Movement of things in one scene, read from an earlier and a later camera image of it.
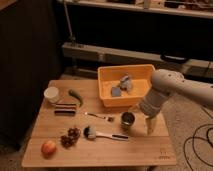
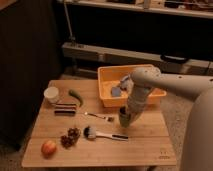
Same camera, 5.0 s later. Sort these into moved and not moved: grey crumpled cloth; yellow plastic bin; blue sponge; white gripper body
Moved: white gripper body
Not moved: yellow plastic bin; grey crumpled cloth; blue sponge
